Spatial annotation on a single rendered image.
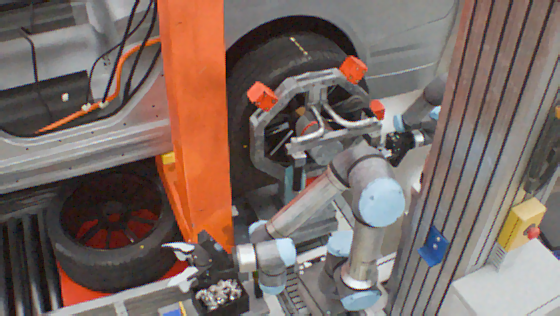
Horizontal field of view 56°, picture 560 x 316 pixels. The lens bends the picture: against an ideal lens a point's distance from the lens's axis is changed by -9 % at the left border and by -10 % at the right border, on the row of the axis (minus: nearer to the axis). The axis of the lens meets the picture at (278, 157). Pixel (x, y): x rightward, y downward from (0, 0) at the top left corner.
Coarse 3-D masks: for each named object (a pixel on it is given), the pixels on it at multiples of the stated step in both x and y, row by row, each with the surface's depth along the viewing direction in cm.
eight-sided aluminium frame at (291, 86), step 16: (288, 80) 230; (304, 80) 233; (320, 80) 230; (336, 80) 233; (288, 96) 230; (368, 96) 247; (256, 112) 235; (272, 112) 233; (256, 128) 233; (256, 144) 239; (352, 144) 263; (256, 160) 245; (272, 176) 255
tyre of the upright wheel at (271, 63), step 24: (264, 48) 241; (288, 48) 237; (312, 48) 237; (336, 48) 248; (240, 72) 242; (264, 72) 232; (288, 72) 232; (240, 96) 238; (240, 120) 239; (240, 144) 247
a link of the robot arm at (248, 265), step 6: (240, 246) 151; (246, 246) 151; (240, 252) 149; (246, 252) 149; (252, 252) 149; (240, 258) 148; (246, 258) 148; (252, 258) 149; (240, 264) 149; (246, 264) 149; (252, 264) 149; (240, 270) 150; (246, 270) 150; (252, 270) 151
